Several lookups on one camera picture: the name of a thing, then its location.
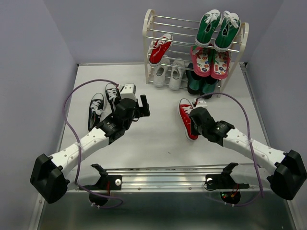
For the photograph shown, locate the black canvas sneaker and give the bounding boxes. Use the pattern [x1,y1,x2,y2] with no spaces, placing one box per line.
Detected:
[105,83,121,112]
[88,93,105,131]

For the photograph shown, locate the cream shoe rack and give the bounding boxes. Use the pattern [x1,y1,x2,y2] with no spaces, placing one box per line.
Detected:
[142,9,249,92]

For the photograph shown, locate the right green canvas sneaker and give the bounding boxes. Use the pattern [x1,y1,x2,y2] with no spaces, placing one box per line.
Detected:
[214,11,241,52]

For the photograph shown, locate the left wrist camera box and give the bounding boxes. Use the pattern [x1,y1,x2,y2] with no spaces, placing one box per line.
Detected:
[120,83,136,101]

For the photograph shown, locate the left pink patterned slipper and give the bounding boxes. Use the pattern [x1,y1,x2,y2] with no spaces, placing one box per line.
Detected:
[190,46,212,77]

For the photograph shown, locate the green canvas sneaker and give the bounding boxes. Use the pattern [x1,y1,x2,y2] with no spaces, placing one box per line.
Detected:
[195,9,222,47]
[214,11,241,52]

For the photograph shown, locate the left green canvas sneaker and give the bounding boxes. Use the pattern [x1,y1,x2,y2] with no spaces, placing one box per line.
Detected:
[195,9,222,47]

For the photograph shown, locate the aluminium mounting rail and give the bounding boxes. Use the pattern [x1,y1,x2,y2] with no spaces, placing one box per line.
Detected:
[76,167,294,195]

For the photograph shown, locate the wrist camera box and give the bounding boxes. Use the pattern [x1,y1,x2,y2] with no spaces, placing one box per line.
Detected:
[120,83,136,101]
[193,100,208,109]

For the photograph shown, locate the pink patterned slipper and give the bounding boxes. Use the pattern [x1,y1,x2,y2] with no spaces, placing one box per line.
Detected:
[210,50,231,80]
[190,46,212,77]

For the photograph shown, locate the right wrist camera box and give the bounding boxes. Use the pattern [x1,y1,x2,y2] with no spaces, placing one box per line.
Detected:
[193,100,208,109]

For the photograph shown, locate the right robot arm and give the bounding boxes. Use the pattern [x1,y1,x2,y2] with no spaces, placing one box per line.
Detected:
[189,107,307,200]

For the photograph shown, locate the red canvas sneaker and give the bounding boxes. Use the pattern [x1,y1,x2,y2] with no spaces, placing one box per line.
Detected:
[178,98,198,141]
[149,33,173,66]

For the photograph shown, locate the white sneaker with grey mesh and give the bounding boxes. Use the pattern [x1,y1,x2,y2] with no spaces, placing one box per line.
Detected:
[169,58,185,91]

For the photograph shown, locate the right pink patterned slipper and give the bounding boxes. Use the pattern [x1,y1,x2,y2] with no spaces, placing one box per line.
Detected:
[210,50,231,80]

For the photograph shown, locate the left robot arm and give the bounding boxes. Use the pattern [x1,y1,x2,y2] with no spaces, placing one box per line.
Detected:
[30,95,150,204]

